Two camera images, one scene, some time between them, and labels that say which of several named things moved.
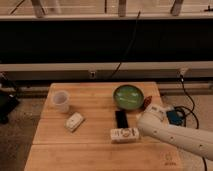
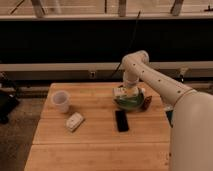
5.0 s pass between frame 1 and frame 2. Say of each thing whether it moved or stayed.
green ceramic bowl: stayed
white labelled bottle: moved
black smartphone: stayed
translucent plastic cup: stayed
